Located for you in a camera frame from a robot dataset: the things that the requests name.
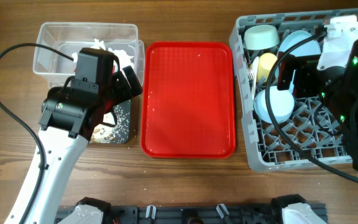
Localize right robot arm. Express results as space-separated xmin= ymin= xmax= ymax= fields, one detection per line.
xmin=274 ymin=36 xmax=358 ymax=183

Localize green bowl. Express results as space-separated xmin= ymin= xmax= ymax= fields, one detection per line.
xmin=243 ymin=25 xmax=280 ymax=50

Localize light blue bowl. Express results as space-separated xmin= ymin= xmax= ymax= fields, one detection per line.
xmin=254 ymin=86 xmax=295 ymax=124

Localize white plastic spoon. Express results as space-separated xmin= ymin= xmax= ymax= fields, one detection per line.
xmin=250 ymin=56 xmax=259 ymax=100

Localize light blue plate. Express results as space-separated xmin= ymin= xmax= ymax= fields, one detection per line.
xmin=273 ymin=30 xmax=322 ymax=94

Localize pink plastic fork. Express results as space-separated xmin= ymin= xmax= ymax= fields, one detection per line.
xmin=247 ymin=68 xmax=255 ymax=81

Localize yellow plastic cup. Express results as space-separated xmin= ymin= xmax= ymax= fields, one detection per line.
xmin=257 ymin=53 xmax=277 ymax=82

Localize grey dishwasher rack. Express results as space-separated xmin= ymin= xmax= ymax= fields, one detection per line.
xmin=229 ymin=8 xmax=358 ymax=172

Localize black plastic tray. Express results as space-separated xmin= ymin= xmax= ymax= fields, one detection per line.
xmin=39 ymin=86 xmax=131 ymax=147

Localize red serving tray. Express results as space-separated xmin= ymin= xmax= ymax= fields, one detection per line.
xmin=140 ymin=42 xmax=236 ymax=159

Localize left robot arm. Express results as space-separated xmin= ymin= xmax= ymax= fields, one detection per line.
xmin=6 ymin=48 xmax=142 ymax=223

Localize clear plastic waste bin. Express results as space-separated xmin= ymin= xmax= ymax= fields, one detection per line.
xmin=33 ymin=22 xmax=145 ymax=88

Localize white tissue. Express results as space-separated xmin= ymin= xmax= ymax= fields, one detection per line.
xmin=108 ymin=47 xmax=134 ymax=70
xmin=71 ymin=39 xmax=106 ymax=63

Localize rice and food leftovers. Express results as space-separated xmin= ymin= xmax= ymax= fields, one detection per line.
xmin=90 ymin=101 xmax=131 ymax=144

